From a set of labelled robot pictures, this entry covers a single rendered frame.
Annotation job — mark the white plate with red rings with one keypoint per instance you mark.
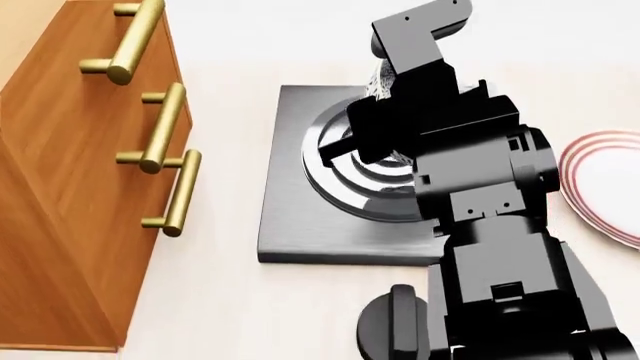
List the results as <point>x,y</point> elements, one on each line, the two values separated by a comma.
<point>610,187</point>

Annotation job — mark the wooden drawer cabinet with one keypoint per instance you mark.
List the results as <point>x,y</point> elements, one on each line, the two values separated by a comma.
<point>60,187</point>

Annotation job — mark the grey square stove plate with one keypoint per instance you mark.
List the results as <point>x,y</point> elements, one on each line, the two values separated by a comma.
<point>290,228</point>

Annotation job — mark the black stove knob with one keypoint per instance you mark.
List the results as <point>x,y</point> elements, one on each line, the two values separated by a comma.
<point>390,322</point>

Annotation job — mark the round metal stove burner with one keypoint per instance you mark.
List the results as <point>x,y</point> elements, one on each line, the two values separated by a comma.
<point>345,195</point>

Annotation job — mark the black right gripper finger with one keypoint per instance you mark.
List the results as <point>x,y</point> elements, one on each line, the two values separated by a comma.
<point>407,37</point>
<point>337,150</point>

